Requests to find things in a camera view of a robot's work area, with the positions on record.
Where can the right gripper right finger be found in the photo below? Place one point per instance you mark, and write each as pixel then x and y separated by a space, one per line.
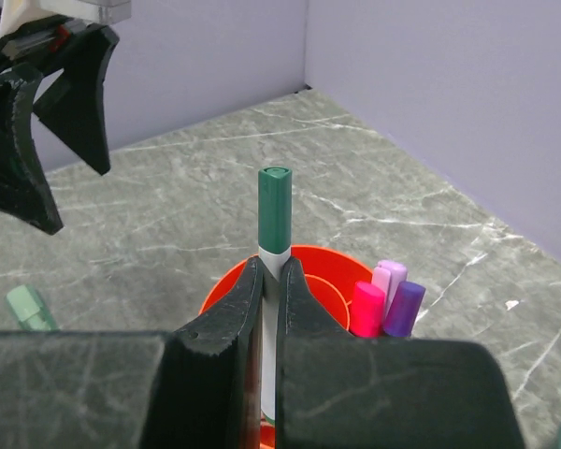
pixel 334 390

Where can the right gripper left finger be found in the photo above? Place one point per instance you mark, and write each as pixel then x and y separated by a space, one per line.
pixel 195 387

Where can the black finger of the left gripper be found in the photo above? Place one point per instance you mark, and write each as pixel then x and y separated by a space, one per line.
pixel 24 191
pixel 72 108

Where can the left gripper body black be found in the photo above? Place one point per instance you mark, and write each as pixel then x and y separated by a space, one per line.
pixel 48 45

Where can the pink cap black highlighter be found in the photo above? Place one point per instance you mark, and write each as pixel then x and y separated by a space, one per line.
pixel 367 310

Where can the purple cap black highlighter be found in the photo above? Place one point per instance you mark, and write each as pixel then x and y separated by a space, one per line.
pixel 402 314

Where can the orange round organizer container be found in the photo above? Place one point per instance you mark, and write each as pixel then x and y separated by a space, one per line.
pixel 331 276

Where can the mint green correction tube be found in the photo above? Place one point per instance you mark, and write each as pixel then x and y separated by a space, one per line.
pixel 30 309

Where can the lilac highlighter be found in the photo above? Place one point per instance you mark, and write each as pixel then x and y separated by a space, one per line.
pixel 387 275

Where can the green cap white pen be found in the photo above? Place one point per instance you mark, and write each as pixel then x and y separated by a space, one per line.
pixel 274 250

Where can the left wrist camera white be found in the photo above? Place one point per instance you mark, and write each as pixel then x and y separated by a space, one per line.
pixel 14 14

